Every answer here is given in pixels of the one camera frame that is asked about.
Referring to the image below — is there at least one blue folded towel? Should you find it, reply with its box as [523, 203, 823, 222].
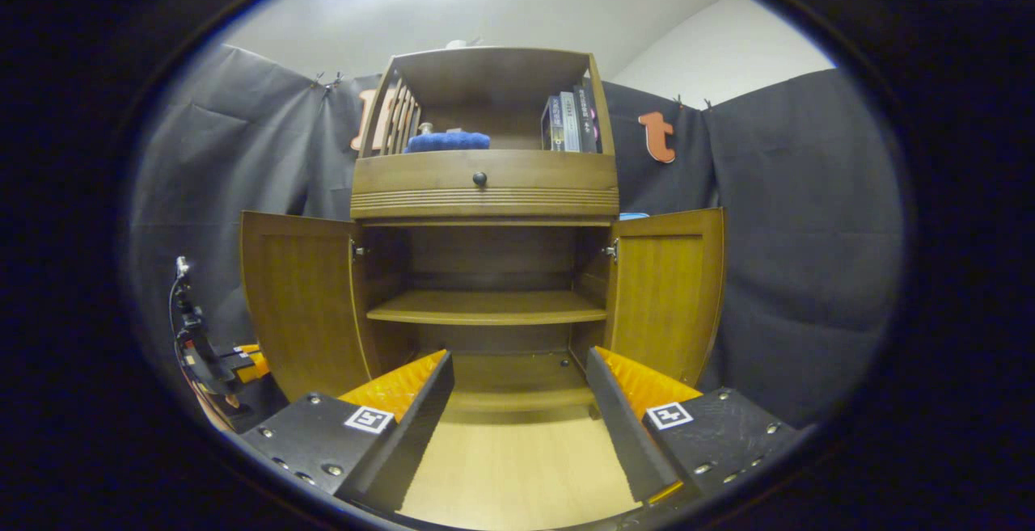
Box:
[404, 131, 492, 154]

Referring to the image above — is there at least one wooden cabinet drawer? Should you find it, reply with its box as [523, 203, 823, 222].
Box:
[353, 150, 619, 192]

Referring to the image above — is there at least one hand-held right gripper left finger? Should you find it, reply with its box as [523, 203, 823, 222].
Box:
[241, 349, 455, 513]

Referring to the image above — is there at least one wooden shoe cabinet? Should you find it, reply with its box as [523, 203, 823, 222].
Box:
[349, 46, 621, 415]

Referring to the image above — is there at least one dark blue book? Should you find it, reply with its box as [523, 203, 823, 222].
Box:
[540, 96, 563, 152]

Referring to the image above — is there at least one wooden cabinet door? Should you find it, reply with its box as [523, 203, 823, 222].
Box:
[602, 208, 727, 390]
[240, 209, 373, 404]

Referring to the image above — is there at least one wooden inner shelf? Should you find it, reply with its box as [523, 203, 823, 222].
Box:
[366, 289, 607, 326]

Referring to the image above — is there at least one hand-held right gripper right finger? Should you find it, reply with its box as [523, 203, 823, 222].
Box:
[586, 345, 801, 508]

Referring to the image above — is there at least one black backdrop cloth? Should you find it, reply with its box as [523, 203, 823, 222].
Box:
[129, 44, 902, 427]

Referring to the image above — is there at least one grey book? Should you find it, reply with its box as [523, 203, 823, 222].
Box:
[560, 91, 581, 152]

